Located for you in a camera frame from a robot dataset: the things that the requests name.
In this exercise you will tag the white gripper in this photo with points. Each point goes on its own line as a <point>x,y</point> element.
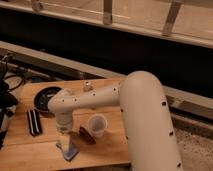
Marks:
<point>64,124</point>

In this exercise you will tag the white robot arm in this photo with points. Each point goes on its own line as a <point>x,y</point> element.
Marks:
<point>152,143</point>

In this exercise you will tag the dark ceramic bowl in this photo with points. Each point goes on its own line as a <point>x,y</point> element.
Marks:
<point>42,98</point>

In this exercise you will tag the dark brown small object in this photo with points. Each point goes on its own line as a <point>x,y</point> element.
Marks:
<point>85,135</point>

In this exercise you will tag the black white striped block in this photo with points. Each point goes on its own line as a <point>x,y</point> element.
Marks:
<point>34,122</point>

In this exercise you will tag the wooden board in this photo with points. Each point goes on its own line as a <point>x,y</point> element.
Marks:
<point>23,152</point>

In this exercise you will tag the small clear glass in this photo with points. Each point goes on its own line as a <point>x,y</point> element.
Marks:
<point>87,87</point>

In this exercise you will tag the metal rail frame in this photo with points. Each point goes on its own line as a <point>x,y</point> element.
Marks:
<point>182,100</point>

